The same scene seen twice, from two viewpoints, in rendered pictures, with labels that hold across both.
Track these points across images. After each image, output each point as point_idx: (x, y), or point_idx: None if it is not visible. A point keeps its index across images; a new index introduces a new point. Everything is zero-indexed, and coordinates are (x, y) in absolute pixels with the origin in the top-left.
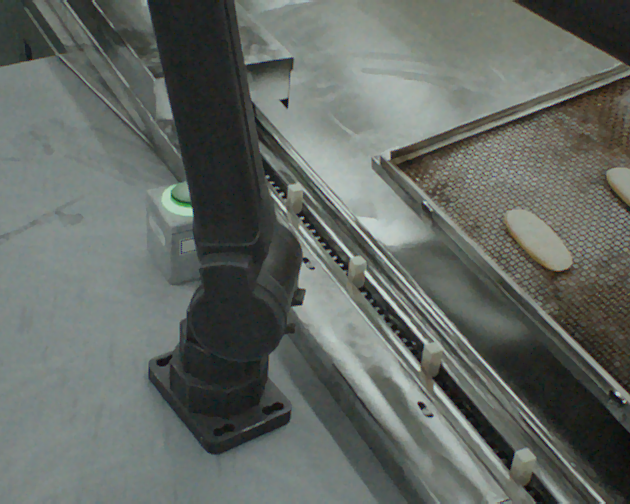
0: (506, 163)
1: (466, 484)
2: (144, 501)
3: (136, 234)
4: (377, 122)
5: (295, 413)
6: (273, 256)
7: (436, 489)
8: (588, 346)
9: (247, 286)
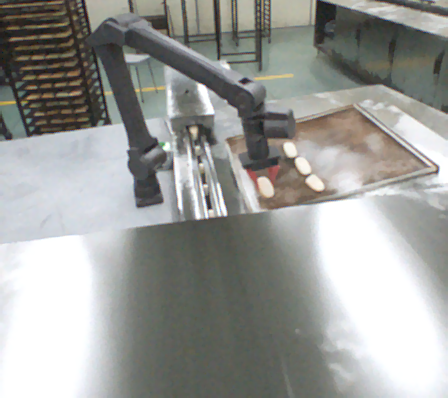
0: None
1: (190, 216)
2: (113, 215)
3: None
4: None
5: (165, 201)
6: (152, 151)
7: (181, 216)
8: (247, 187)
9: (137, 156)
